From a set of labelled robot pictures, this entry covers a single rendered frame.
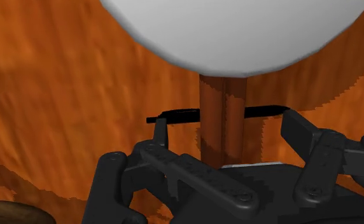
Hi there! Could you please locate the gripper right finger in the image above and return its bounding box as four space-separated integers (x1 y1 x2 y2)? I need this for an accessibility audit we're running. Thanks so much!
280 109 364 206

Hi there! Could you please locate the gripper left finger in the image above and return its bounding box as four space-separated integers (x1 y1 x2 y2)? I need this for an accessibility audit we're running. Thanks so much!
81 118 261 224

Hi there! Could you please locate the wood patterned robot stand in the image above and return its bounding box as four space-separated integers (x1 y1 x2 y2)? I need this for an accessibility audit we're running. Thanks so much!
199 73 248 170

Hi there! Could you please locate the black pen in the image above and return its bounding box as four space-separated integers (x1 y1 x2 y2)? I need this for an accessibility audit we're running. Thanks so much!
146 105 291 125

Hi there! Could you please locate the dark brown round object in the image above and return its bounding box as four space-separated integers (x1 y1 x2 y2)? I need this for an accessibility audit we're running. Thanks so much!
0 200 57 224

